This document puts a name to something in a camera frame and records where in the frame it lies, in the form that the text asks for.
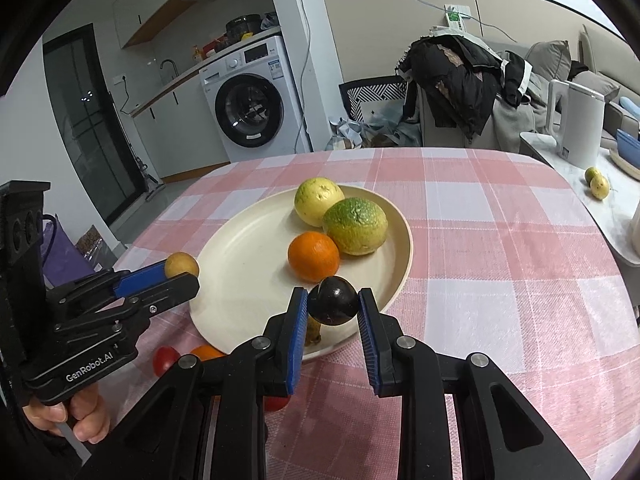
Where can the floor mop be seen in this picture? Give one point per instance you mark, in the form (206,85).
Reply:
(150,180)

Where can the red tomato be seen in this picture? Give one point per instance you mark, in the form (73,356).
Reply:
(164,360)
(276,403)

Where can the brown kiwi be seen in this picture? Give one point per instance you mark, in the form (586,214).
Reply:
(182,264)

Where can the beige shallow dish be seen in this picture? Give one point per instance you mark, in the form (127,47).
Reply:
(625,167)

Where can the black cooking pot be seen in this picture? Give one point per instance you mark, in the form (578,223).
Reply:
(242,27)

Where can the pile of dark clothes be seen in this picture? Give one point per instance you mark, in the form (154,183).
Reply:
(450,85)

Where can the white green wall device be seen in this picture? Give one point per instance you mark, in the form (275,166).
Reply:
(454,16)

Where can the pink checkered tablecloth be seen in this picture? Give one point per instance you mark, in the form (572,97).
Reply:
(475,285)

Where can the metal faucet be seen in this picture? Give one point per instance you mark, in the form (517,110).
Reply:
(167,67)

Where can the dark purple plum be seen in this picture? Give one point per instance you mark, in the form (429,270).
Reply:
(332,300)

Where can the stack of blue bowls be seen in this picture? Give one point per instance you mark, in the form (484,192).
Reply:
(629,147)

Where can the yellow guava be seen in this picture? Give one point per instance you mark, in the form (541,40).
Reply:
(315,200)

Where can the green bumpy citrus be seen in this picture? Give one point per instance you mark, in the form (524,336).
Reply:
(355,227)

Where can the white upper cabinet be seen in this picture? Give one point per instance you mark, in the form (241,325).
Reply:
(150,15)

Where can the small yellow lime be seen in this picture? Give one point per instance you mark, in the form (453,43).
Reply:
(600,187)

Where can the small green lime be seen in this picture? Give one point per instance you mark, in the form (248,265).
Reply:
(592,173)

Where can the person's left hand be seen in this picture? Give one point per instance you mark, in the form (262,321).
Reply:
(90,415)

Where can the orange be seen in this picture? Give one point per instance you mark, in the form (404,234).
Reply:
(312,257)
(205,352)

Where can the crumpled plastic bags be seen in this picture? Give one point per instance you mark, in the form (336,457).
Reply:
(370,132)

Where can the white kitchen counter cabinet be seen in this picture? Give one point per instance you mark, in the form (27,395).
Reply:
(185,125)

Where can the grey pillow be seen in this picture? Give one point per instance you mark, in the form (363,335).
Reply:
(547,62)

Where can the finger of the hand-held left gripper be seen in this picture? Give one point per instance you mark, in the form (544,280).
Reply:
(142,279)
(172,290)

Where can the dark glass door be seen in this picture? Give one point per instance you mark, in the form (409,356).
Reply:
(95,130)

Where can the cream round plate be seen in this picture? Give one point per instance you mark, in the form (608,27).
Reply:
(240,280)

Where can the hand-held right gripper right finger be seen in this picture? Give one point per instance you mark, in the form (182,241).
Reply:
(369,345)

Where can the purple bag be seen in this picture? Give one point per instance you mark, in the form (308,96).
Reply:
(62,255)

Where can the white electric kettle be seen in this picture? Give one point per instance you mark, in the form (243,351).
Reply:
(585,125)

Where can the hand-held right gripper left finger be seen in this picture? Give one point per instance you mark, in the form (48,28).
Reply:
(299,340)

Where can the beige sofa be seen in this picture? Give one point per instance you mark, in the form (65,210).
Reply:
(607,45)

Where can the red box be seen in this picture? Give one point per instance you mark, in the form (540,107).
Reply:
(215,47)

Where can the white side table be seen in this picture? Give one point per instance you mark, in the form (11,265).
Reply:
(565,170)

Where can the yellow bottle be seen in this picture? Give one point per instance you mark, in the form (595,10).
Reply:
(197,54)

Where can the white washing machine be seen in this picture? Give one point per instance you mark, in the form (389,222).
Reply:
(250,105)

